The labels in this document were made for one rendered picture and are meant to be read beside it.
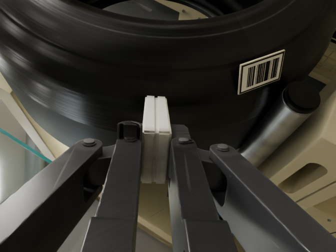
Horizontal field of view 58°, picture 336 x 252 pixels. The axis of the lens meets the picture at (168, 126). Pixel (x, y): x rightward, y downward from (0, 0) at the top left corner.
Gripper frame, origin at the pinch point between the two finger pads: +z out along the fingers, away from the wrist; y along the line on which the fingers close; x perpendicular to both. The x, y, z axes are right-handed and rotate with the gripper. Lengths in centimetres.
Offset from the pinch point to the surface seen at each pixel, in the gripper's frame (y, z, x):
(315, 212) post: 39, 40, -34
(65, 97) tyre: -10.4, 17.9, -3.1
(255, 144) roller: 16.2, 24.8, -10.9
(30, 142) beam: -267, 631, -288
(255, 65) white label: 11.2, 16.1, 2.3
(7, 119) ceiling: -281, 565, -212
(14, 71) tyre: -17.2, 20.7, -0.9
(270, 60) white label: 13.0, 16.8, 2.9
